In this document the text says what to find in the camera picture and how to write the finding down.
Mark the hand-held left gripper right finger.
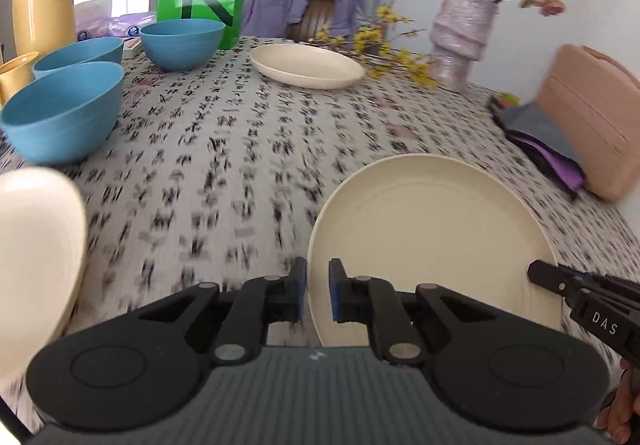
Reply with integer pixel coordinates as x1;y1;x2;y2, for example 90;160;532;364
327;257;501;368

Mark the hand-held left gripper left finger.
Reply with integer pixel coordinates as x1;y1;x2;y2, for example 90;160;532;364
134;256;308;369

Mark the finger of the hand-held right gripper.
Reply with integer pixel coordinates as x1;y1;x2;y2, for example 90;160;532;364
527;259;640;312

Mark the cream round plate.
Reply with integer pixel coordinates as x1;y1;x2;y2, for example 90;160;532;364
249;43;367;90
306;154;564;349
0;168;90;382

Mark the blue bowl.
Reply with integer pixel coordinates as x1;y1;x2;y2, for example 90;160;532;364
0;61;126;165
139;19;227;72
32;37;125;80

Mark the person's right hand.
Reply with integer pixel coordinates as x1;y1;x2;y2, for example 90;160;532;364
594;358;640;445

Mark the purple cloth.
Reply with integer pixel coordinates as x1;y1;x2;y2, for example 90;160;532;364
509;135;586;198

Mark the stack of folded cloths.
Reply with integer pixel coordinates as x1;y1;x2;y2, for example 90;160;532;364
492;100;582;166

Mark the pink leather bag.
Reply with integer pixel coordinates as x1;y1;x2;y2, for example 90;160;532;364
535;44;640;204

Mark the calligraphy print tablecloth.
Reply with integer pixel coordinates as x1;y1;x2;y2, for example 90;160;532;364
0;35;640;445

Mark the yellow flower branch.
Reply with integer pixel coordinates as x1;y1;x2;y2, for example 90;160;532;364
309;5;439;89

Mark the pink ribbed vase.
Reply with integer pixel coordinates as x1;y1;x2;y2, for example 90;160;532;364
428;0;501;94

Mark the wooden chair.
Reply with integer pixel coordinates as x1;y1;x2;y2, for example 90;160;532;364
286;0;342;42

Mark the purple jacket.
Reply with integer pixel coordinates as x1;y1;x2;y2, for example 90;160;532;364
241;0;359;42

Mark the purple tissue pack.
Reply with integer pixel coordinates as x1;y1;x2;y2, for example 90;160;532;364
75;17;114;44
107;13;159;39

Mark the yellow cup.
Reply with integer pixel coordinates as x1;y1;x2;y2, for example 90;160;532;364
0;51;40;107

